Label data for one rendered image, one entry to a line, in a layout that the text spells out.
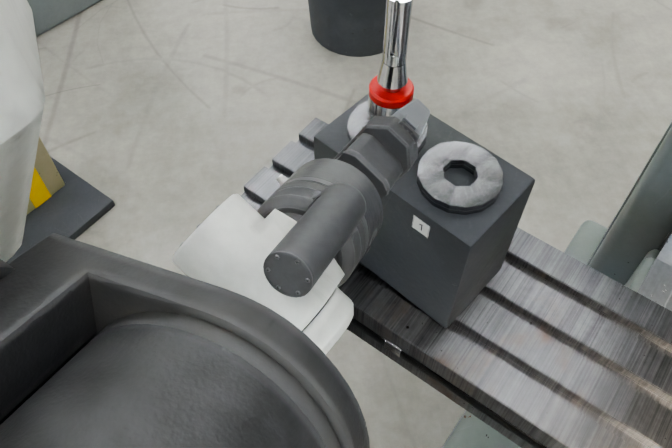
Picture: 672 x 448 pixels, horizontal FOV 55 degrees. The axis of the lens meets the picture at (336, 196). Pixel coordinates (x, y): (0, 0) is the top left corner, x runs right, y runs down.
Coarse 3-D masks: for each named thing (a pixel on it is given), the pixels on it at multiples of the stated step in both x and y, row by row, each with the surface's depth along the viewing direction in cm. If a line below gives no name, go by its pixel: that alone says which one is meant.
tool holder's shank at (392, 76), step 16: (400, 0) 58; (400, 16) 59; (384, 32) 62; (400, 32) 61; (384, 48) 63; (400, 48) 62; (384, 64) 64; (400, 64) 64; (384, 80) 65; (400, 80) 65
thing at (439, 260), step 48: (336, 144) 72; (432, 144) 72; (432, 192) 67; (480, 192) 67; (528, 192) 70; (384, 240) 76; (432, 240) 68; (480, 240) 65; (432, 288) 75; (480, 288) 81
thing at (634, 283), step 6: (648, 258) 95; (642, 264) 95; (648, 264) 94; (636, 270) 97; (642, 270) 94; (648, 270) 93; (636, 276) 93; (642, 276) 93; (630, 282) 95; (636, 282) 92; (630, 288) 92; (636, 288) 92
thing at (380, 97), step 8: (376, 80) 68; (408, 80) 68; (376, 88) 67; (408, 88) 67; (376, 96) 67; (384, 96) 67; (392, 96) 67; (400, 96) 67; (408, 96) 67; (384, 104) 67; (392, 104) 66; (400, 104) 67
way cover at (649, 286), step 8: (664, 248) 91; (664, 256) 91; (656, 264) 91; (664, 264) 91; (648, 272) 90; (656, 272) 90; (664, 272) 90; (648, 280) 90; (656, 280) 90; (664, 280) 90; (640, 288) 90; (648, 288) 90; (656, 288) 89; (664, 288) 89; (648, 296) 89; (656, 296) 89; (664, 296) 89; (664, 304) 88
